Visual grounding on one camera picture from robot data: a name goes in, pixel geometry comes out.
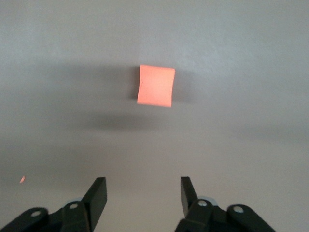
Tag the orange foam block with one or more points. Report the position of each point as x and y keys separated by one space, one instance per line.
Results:
x=155 y=85

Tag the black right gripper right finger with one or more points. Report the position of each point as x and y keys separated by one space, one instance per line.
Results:
x=205 y=217

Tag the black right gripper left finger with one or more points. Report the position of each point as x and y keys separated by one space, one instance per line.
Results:
x=72 y=217

